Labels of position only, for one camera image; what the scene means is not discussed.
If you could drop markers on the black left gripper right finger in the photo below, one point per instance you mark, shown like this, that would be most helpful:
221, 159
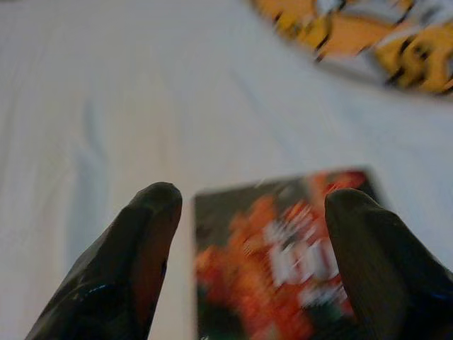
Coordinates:
389, 269

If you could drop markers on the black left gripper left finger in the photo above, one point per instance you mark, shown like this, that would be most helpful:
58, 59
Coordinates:
117, 269

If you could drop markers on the white quilted bed sheet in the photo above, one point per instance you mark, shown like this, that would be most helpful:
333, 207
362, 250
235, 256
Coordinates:
141, 88

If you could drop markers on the yellow cartoon print blanket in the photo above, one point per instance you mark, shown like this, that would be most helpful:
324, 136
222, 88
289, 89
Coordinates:
354, 32

